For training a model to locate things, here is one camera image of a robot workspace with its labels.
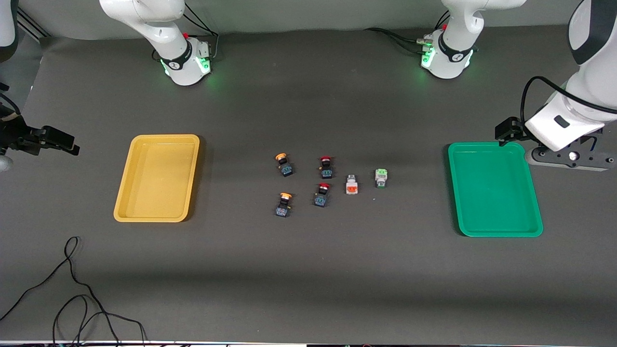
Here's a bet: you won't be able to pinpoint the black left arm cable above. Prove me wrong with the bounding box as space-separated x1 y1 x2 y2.
520 76 617 132

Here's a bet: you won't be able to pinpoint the black left base cables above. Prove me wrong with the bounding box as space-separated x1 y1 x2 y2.
363 10 452 54

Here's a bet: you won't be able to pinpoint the thin black loose cable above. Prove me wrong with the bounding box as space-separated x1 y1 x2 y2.
0 236 121 347
52 294 148 347

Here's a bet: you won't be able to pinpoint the green plastic tray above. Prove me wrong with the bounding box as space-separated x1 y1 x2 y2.
447 142 544 238

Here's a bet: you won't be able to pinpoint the aluminium profile rail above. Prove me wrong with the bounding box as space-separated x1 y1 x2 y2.
16 9 50 40

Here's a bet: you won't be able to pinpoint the dark grey table mat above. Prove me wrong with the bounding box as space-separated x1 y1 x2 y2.
0 23 617 346

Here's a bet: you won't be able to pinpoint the black base cables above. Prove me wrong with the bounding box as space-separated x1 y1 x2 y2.
363 10 452 54
172 0 220 61

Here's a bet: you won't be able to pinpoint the yellow plastic tray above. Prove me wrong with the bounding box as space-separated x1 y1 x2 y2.
113 134 201 223

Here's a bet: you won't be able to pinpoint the black right base cables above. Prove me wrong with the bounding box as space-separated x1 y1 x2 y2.
172 0 220 61

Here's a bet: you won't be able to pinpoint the yellow cap push button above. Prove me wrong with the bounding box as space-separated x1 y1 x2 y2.
275 152 295 177
275 192 294 218

